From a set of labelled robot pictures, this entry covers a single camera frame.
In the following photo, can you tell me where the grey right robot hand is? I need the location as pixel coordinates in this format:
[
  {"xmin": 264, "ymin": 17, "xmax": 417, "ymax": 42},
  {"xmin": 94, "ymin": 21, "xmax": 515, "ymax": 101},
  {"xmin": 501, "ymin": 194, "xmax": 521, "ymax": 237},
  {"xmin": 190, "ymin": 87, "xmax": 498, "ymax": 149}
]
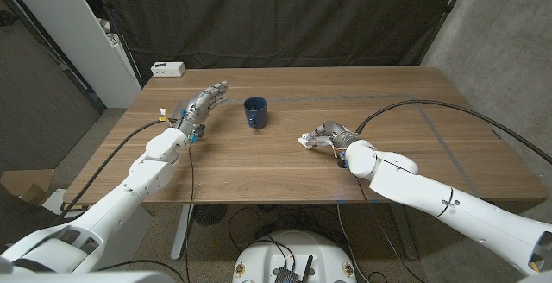
[{"xmin": 299, "ymin": 120, "xmax": 360, "ymax": 151}]

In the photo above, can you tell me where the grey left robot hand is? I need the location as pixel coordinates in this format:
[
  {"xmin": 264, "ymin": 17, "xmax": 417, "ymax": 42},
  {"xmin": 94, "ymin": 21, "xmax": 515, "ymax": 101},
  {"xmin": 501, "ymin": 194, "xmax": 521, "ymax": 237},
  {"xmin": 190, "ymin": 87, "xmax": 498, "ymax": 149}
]
[{"xmin": 174, "ymin": 79, "xmax": 229, "ymax": 144}]

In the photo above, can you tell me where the white AirPods case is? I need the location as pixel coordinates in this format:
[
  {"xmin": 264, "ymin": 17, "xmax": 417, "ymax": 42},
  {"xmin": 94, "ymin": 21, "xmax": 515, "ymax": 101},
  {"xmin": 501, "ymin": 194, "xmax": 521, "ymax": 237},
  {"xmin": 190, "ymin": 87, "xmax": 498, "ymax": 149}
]
[{"xmin": 297, "ymin": 132, "xmax": 316, "ymax": 151}]

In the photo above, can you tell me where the white robot base with antenna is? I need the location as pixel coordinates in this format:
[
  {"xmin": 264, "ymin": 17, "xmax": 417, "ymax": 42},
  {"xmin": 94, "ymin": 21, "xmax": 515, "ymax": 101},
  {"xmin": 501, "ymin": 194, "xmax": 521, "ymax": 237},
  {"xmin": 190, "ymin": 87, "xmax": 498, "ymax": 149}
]
[{"xmin": 232, "ymin": 230, "xmax": 357, "ymax": 283}]

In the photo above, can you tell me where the dark blue ceramic mug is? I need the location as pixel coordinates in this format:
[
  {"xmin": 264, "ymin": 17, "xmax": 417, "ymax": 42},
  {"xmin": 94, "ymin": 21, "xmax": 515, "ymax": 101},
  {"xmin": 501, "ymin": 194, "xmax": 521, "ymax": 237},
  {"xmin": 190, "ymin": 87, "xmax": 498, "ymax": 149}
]
[{"xmin": 242, "ymin": 96, "xmax": 268, "ymax": 130}]

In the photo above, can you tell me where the white power strip box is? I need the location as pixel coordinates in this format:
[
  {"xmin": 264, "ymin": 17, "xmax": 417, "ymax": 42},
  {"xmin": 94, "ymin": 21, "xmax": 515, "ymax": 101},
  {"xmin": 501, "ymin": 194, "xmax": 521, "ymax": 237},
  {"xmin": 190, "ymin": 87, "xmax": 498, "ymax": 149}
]
[{"xmin": 150, "ymin": 61, "xmax": 187, "ymax": 79}]

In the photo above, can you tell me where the round black floor fan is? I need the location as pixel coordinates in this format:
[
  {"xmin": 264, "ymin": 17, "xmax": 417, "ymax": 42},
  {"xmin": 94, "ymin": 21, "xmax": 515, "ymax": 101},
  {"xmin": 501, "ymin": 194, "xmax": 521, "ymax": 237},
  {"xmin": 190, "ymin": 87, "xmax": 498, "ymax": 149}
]
[{"xmin": 192, "ymin": 204, "xmax": 229, "ymax": 227}]

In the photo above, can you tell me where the black backdrop stand pole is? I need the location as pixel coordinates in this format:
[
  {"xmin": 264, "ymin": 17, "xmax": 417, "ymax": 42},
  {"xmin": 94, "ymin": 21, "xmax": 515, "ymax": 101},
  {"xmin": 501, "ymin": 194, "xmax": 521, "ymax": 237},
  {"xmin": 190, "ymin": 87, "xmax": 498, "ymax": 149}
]
[
  {"xmin": 413, "ymin": 0, "xmax": 474, "ymax": 66},
  {"xmin": 91, "ymin": 0, "xmax": 144, "ymax": 89}
]

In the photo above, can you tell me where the black curtain backdrop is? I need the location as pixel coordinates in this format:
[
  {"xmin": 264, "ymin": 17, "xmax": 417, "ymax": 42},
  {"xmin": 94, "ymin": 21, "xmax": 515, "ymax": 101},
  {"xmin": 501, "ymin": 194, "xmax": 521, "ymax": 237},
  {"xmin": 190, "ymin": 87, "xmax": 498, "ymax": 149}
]
[{"xmin": 97, "ymin": 0, "xmax": 465, "ymax": 88}]

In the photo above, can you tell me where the grey table leg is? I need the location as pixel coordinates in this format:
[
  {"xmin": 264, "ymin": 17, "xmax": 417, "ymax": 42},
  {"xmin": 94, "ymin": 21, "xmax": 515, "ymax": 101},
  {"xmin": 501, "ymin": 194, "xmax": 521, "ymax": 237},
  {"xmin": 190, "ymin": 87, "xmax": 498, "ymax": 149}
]
[
  {"xmin": 390, "ymin": 204, "xmax": 418, "ymax": 261},
  {"xmin": 170, "ymin": 204, "xmax": 195, "ymax": 261}
]

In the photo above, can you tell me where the white shelf cabinet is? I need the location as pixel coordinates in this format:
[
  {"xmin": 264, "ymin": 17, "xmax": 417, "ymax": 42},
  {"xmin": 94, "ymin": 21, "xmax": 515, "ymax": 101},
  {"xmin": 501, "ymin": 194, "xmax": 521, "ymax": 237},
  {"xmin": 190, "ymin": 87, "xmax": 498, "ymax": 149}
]
[{"xmin": 0, "ymin": 0, "xmax": 143, "ymax": 110}]

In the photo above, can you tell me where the small white floor box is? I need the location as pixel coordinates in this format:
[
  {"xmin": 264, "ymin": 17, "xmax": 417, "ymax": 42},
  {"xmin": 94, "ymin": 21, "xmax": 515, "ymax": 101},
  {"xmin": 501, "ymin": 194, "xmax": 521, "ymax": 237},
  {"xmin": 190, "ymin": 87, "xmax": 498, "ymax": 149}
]
[{"xmin": 39, "ymin": 187, "xmax": 74, "ymax": 216}]

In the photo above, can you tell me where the brown cardboard box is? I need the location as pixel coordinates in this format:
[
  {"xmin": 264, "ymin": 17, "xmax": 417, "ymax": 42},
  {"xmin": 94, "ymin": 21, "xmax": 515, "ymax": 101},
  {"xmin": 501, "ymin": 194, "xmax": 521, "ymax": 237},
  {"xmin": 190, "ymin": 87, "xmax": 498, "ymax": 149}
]
[{"xmin": 0, "ymin": 168, "xmax": 55, "ymax": 209}]

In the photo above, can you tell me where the white robot torso edge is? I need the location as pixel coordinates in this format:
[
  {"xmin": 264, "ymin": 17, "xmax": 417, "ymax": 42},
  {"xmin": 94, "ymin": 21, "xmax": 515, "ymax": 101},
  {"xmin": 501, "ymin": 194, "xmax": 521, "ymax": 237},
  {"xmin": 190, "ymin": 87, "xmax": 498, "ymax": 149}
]
[{"xmin": 0, "ymin": 271, "xmax": 176, "ymax": 283}]

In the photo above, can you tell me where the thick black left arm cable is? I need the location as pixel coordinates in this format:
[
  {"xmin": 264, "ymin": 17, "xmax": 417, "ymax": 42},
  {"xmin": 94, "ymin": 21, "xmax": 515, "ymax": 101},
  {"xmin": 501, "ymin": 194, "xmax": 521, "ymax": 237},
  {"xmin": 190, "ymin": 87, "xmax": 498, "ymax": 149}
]
[{"xmin": 51, "ymin": 118, "xmax": 178, "ymax": 228}]

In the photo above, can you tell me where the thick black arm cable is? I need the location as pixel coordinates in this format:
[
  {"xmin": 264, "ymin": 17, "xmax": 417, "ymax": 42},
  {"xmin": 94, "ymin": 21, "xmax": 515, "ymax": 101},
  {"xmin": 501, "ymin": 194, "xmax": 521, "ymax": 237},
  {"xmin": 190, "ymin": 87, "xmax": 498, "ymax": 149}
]
[
  {"xmin": 51, "ymin": 118, "xmax": 178, "ymax": 228},
  {"xmin": 354, "ymin": 98, "xmax": 552, "ymax": 167}
]

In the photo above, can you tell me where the thin black left wrist cable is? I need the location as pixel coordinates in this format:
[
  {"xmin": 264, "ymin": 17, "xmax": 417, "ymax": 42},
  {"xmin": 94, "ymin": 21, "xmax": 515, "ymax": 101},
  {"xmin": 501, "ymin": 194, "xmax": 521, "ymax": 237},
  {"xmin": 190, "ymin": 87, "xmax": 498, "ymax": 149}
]
[{"xmin": 184, "ymin": 143, "xmax": 195, "ymax": 283}]

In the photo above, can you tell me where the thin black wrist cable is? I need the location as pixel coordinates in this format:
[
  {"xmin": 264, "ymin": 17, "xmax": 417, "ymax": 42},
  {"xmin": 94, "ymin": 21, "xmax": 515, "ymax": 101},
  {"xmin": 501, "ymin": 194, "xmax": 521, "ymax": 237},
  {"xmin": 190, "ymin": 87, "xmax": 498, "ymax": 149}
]
[
  {"xmin": 184, "ymin": 143, "xmax": 195, "ymax": 283},
  {"xmin": 355, "ymin": 178, "xmax": 417, "ymax": 283}
]

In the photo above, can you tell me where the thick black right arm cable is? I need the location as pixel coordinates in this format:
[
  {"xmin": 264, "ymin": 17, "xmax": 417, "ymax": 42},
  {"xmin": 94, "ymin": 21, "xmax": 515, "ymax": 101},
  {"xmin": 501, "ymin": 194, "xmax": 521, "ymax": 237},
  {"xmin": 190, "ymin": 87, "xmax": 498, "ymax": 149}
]
[{"xmin": 354, "ymin": 98, "xmax": 552, "ymax": 167}]

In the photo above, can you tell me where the grey floor cable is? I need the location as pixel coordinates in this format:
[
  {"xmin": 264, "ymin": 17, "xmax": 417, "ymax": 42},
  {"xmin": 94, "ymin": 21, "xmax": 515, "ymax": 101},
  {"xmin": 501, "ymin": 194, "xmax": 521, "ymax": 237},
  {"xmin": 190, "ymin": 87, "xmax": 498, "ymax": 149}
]
[{"xmin": 336, "ymin": 202, "xmax": 361, "ymax": 283}]

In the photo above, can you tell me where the black floor cable bundle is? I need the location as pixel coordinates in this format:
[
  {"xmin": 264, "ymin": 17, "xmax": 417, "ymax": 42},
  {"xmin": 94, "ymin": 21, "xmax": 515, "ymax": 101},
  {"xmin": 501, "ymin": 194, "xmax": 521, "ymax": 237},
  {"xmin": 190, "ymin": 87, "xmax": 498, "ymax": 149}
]
[{"xmin": 227, "ymin": 204, "xmax": 342, "ymax": 258}]

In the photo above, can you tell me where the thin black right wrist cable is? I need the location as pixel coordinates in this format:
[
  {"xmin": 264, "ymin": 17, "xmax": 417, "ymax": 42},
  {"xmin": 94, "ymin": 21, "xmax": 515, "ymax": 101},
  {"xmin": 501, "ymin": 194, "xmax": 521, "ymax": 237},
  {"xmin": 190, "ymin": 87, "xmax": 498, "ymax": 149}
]
[{"xmin": 355, "ymin": 178, "xmax": 417, "ymax": 283}]

